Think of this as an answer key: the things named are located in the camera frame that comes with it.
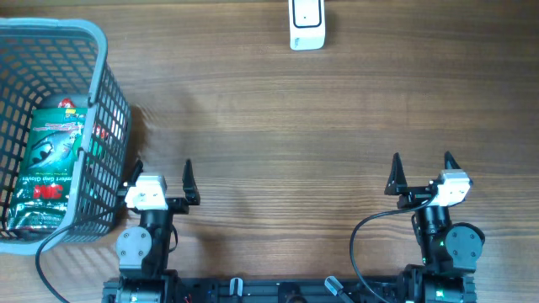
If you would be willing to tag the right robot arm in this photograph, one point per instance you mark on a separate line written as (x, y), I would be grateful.
(450, 251)

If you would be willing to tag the grey plastic mesh basket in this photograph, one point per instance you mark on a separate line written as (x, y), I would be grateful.
(44, 61)

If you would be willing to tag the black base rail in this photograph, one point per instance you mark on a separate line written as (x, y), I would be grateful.
(331, 289)

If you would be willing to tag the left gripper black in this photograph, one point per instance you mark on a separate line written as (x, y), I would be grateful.
(180, 205)

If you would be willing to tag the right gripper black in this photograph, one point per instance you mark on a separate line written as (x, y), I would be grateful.
(397, 185)

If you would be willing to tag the white barcode scanner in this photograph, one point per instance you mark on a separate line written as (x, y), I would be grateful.
(307, 24)

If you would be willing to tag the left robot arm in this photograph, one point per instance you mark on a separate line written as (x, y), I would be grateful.
(143, 250)

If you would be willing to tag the red chili sauce bottle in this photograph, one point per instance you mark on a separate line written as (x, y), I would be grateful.
(64, 100)

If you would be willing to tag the green 3M gloves packet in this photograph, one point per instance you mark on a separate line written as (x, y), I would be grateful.
(41, 193)

